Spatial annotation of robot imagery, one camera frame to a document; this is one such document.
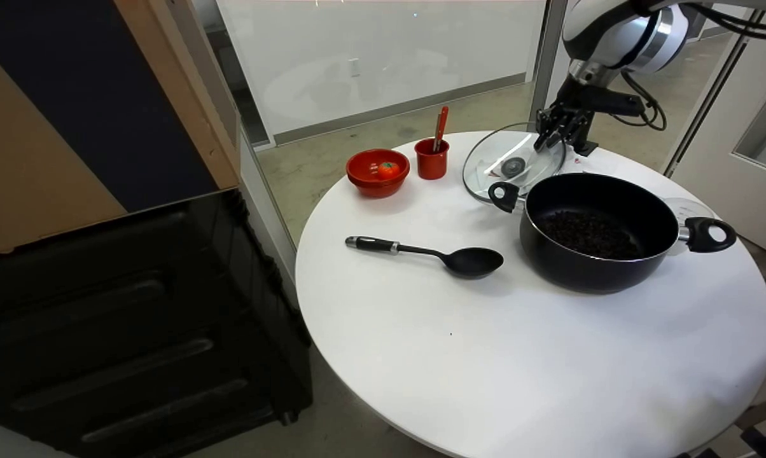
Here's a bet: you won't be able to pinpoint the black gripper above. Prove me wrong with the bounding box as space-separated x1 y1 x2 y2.
532 75 650 157

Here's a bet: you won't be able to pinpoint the glass lid with black knob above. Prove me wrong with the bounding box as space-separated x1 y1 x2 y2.
459 120 574 205

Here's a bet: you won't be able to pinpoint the black plastic serving spoon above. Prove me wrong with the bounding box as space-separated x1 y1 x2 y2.
343 231 508 283

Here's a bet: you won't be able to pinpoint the red plastic spoon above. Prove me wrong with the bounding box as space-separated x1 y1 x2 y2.
431 105 454 154

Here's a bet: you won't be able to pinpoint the dark brown beans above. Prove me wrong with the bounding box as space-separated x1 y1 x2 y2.
537 205 650 262

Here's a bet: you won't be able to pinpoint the red cup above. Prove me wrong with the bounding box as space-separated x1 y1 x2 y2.
413 135 454 183

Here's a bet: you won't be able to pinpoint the red bowl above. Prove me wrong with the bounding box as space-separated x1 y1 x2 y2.
343 145 413 201

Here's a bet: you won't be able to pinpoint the white door with window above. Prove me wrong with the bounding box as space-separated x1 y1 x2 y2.
664 0 766 265

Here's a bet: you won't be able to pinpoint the black drawer cabinet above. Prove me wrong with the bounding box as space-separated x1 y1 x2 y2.
0 189 315 458

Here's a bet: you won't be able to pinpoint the black camera stand pole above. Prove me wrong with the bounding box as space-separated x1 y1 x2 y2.
571 111 603 159

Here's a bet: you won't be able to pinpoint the grey door frame post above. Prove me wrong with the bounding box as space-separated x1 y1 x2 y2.
527 0 574 135

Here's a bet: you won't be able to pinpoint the black two-handled pot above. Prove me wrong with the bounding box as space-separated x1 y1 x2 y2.
486 169 742 294

